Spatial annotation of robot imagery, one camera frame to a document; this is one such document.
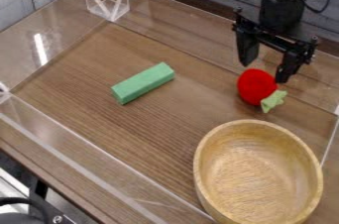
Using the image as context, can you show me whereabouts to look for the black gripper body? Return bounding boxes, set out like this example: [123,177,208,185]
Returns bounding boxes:
[232,8,318,64]

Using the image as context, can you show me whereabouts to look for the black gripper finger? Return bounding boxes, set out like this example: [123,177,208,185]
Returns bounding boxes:
[236,30,259,66]
[275,51,303,83]

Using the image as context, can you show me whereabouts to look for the red plush strawberry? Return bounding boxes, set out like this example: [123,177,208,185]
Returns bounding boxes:
[238,68,287,113]

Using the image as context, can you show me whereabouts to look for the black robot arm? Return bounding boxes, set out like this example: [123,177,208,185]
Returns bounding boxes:
[234,0,318,83]

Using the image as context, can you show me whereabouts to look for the green rectangular block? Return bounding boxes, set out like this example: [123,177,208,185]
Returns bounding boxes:
[111,62,175,105]

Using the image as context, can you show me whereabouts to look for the wooden bowl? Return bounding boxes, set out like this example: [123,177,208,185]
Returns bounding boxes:
[194,119,323,224]

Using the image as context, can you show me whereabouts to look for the clear acrylic enclosure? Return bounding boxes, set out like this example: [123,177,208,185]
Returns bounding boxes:
[0,0,339,224]

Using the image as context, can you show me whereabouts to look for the black metal table bracket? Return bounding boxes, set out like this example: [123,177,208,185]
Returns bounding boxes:
[29,178,77,224]

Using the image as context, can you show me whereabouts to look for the black cable lower left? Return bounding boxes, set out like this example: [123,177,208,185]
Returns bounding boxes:
[0,197,45,224]

